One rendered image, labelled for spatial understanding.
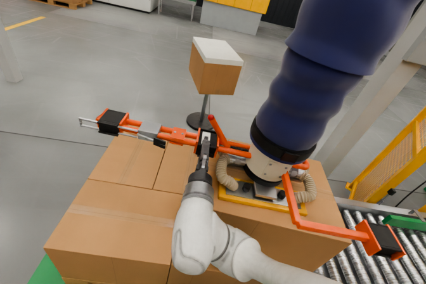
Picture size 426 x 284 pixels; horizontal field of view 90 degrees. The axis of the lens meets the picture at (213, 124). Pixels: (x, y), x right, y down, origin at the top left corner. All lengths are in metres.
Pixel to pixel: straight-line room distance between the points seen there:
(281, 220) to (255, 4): 7.50
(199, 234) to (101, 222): 0.89
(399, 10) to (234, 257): 0.64
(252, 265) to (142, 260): 0.76
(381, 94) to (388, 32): 1.57
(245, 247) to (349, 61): 0.50
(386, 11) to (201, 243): 0.60
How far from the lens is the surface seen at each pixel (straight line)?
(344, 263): 1.63
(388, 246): 0.84
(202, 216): 0.56
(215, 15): 7.98
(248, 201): 0.82
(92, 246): 1.32
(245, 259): 0.61
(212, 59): 2.11
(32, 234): 2.09
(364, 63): 0.60
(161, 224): 1.33
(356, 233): 0.81
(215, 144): 0.78
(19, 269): 2.00
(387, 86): 2.12
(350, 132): 2.27
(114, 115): 0.84
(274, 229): 0.86
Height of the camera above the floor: 1.73
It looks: 37 degrees down
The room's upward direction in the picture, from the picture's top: 15 degrees clockwise
